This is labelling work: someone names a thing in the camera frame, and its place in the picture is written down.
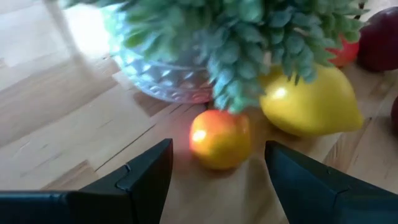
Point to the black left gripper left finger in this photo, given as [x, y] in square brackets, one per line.
[93, 205]

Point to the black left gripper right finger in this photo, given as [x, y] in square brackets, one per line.
[326, 202]

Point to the yellow plastic lemon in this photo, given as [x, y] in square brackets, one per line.
[311, 105]

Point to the small orange fruit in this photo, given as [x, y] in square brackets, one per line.
[219, 140]

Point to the small orange-red pepper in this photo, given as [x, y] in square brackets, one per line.
[345, 54]

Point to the green artificial succulent plant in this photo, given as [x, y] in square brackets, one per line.
[242, 46]

